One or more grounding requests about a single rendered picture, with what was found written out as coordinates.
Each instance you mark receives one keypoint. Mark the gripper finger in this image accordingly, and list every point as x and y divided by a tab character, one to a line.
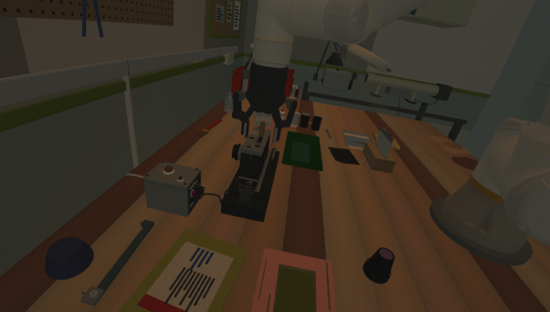
284	116
240	112

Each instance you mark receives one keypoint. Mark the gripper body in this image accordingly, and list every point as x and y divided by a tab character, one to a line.
267	88

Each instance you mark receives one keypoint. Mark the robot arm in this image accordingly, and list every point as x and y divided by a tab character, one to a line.
309	11

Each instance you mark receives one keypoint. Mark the green tray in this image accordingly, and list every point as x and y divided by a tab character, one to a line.
303	151

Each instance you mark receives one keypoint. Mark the grey flat tray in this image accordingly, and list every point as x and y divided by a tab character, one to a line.
355	138

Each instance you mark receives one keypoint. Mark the black bench cradle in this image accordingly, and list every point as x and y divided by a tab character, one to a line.
251	191

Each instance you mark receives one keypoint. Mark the pink tray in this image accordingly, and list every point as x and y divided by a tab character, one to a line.
294	282

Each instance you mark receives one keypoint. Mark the white bottle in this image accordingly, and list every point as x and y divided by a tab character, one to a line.
228	101

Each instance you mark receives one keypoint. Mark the black film canister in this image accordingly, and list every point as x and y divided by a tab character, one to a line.
316	122
304	119

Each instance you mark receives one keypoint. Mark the red screwdriver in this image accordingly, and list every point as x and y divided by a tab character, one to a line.
212	125

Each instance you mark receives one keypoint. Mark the black square mat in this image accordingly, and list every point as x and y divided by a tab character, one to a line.
343	155

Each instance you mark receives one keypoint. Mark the black desk lamp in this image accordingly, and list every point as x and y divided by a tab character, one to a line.
333	56

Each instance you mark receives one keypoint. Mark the brown notice board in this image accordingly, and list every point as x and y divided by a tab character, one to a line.
225	3

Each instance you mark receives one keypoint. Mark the grey control box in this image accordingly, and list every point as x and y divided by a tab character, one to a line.
172	188

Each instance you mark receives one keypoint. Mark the tan box with grey cards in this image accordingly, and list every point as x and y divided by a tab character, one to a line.
380	155

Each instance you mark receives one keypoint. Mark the white vertical pipe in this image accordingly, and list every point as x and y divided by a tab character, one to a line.
131	119

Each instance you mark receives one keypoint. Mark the white telescope on black stand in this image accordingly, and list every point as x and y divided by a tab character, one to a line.
399	85

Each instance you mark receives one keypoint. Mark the olive framed test chart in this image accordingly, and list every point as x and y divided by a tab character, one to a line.
189	275

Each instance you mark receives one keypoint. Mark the blue compass tool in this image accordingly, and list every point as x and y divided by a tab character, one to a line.
90	3

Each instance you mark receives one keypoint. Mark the black ruler with grey foot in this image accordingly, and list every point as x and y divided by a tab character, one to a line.
120	260

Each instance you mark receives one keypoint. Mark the dark blue ribbed cap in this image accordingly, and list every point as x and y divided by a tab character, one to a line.
68	258

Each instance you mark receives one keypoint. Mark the grey floor plate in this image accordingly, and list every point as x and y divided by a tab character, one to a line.
477	239

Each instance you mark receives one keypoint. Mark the grey rangefinder camera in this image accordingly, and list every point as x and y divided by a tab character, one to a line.
253	145

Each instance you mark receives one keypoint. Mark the white wall outlet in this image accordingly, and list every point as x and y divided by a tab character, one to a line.
229	58

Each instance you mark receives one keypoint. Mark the grey wall rail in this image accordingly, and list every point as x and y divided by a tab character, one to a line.
107	73

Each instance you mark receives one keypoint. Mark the black camera lens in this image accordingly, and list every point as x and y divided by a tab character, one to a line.
378	265

